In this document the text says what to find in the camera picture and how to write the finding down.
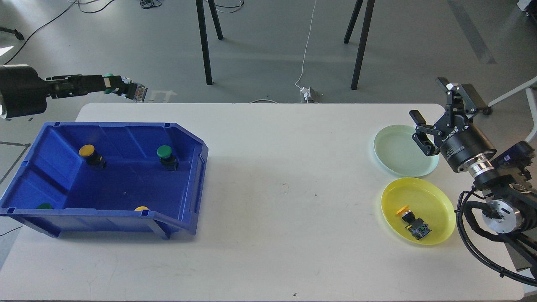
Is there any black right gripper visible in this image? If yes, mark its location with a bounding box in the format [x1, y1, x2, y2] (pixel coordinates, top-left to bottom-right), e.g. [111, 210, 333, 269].
[409, 77, 497, 173]

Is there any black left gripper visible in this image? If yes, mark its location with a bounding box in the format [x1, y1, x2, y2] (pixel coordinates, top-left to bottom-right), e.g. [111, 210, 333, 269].
[0, 65, 107, 119]

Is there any green push button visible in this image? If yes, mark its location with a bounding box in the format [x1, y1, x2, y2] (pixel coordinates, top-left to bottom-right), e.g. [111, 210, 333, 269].
[156, 145, 178, 171]
[102, 73, 148, 102]

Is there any yellow push button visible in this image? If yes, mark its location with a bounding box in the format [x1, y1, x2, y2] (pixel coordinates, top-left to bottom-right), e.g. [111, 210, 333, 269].
[396, 205, 432, 240]
[78, 145, 106, 169]

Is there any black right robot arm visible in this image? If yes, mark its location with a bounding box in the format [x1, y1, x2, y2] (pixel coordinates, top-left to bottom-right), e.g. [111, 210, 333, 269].
[409, 77, 537, 286]

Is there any light green plate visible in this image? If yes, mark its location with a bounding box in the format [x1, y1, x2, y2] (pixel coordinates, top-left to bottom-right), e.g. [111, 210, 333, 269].
[373, 125, 439, 177]

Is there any yellow plate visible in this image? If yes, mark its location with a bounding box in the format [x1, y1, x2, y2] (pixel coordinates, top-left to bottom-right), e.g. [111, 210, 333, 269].
[380, 177, 455, 245]

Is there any green button front edge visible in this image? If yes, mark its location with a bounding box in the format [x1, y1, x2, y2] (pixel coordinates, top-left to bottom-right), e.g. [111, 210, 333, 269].
[36, 203, 54, 210]

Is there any white chair base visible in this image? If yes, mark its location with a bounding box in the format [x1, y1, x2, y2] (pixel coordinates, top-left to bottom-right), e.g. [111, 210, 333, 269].
[486, 75, 537, 147]

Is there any blue plastic bin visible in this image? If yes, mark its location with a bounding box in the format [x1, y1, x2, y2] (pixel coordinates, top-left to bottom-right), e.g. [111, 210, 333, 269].
[1, 122, 209, 240]

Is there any black stand leg right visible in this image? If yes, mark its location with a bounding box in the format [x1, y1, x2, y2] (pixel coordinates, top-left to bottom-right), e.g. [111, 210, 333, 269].
[343, 0, 376, 90]

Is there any black stand leg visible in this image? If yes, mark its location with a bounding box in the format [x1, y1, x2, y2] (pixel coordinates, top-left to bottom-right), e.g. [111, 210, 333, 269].
[196, 0, 224, 86]
[343, 0, 376, 90]

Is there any white power adapter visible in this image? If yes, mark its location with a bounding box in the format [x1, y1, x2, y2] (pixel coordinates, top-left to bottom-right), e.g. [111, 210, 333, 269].
[300, 87, 320, 104]

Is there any black stand leg left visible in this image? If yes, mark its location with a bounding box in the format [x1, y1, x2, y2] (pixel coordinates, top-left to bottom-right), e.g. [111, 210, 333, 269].
[196, 0, 224, 86]

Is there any white cable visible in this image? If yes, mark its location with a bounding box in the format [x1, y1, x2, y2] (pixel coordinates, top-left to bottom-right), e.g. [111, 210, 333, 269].
[249, 0, 318, 104]

